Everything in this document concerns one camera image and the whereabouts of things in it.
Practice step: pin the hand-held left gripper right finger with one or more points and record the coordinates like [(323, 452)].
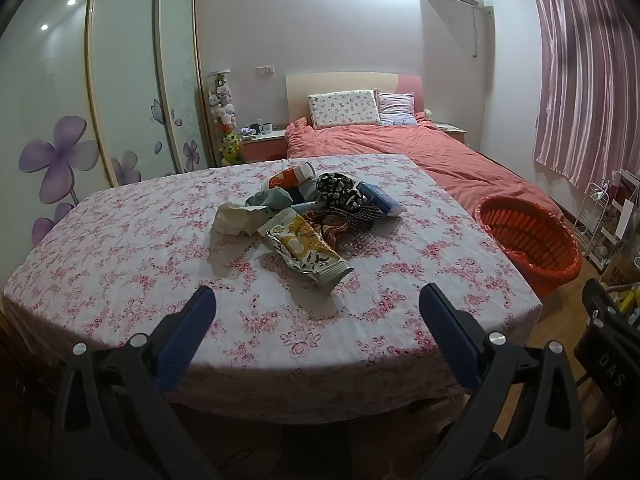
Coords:
[(450, 340)]

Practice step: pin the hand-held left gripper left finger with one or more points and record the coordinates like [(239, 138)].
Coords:
[(187, 340)]

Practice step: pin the white tissue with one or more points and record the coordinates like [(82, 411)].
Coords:
[(232, 217)]

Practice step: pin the slotted plastic laundry basket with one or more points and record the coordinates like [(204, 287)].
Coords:
[(530, 230)]

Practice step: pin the yellow snack wrapper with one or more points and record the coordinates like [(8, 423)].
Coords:
[(300, 245)]

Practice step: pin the clothes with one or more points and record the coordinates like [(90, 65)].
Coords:
[(362, 217)]

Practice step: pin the blue white packet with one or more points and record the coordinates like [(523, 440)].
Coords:
[(380, 200)]

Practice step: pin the grey green cloth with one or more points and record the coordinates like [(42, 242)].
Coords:
[(267, 200)]

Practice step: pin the small blue white tube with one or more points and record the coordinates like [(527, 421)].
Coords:
[(305, 206)]

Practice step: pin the pale blue packet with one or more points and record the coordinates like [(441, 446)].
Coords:
[(301, 191)]

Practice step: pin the black white patterned bag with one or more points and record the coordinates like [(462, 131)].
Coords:
[(340, 187)]

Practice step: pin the brown paper bag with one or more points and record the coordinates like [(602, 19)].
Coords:
[(617, 267)]

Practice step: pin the pink floral tablecloth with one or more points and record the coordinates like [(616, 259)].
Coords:
[(125, 260)]

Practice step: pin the bed with red duvet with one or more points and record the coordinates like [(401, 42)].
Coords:
[(450, 160)]

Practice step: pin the yellow green plush toy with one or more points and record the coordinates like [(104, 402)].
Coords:
[(230, 146)]

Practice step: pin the pink white nightstand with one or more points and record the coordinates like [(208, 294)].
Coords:
[(452, 130), (262, 149)]

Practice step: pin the white mug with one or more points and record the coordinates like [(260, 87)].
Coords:
[(266, 128)]

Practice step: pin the hanging plush toys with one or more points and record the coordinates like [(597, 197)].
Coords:
[(222, 105)]

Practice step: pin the pink striped pillow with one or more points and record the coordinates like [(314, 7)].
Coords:
[(395, 107)]

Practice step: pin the white floral pillow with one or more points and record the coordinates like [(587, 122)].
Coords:
[(342, 108)]

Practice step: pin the pink striped curtain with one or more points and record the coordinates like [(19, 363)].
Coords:
[(575, 85)]

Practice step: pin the sliding door wardrobe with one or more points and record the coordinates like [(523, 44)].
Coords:
[(125, 60)]

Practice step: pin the wall switch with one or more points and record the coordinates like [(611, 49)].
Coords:
[(266, 69)]

